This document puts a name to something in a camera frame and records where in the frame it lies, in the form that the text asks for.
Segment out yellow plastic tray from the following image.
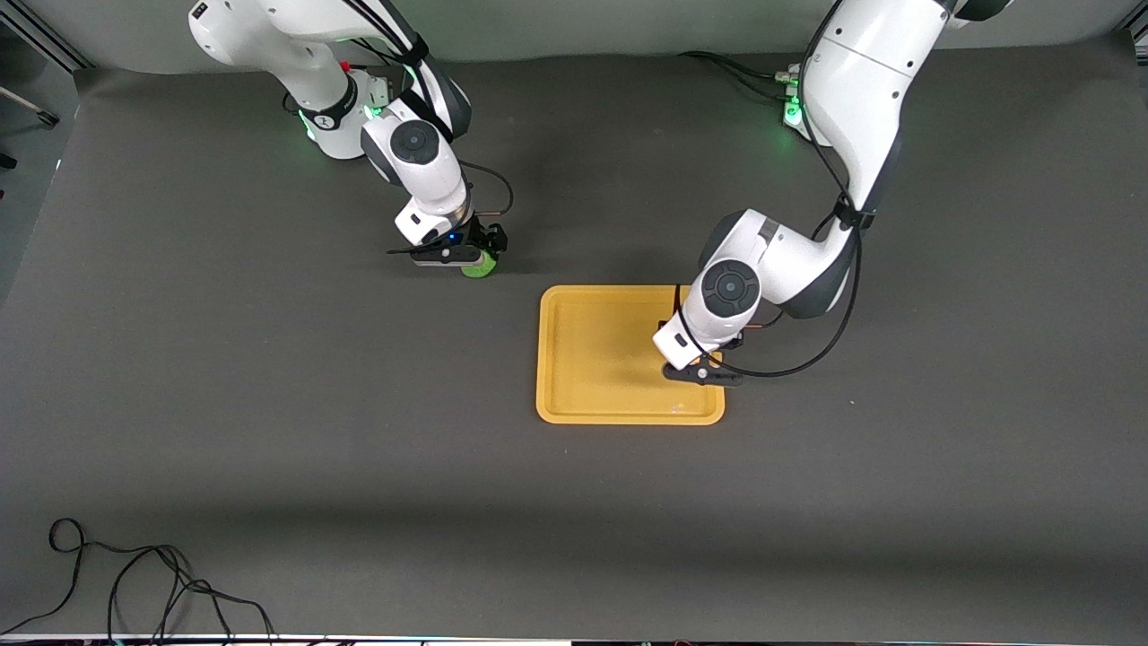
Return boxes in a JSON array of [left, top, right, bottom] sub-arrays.
[[535, 284, 726, 426]]

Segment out dark grey table mat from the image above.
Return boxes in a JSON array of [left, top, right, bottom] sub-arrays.
[[0, 36, 1148, 642]]

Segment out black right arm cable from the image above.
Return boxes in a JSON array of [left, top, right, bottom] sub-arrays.
[[456, 160, 516, 219]]

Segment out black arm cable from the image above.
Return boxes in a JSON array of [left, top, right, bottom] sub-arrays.
[[456, 160, 516, 219], [713, 202, 866, 379]]

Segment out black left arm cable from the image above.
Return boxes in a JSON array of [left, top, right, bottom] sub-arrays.
[[713, 202, 866, 379]]

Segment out black base power cables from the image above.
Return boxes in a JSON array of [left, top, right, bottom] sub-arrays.
[[679, 49, 802, 96]]

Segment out aluminium frame profile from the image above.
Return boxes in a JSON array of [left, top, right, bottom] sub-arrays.
[[0, 13, 95, 73]]

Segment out thin black loose cable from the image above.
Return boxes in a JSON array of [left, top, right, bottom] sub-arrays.
[[0, 518, 279, 646]]

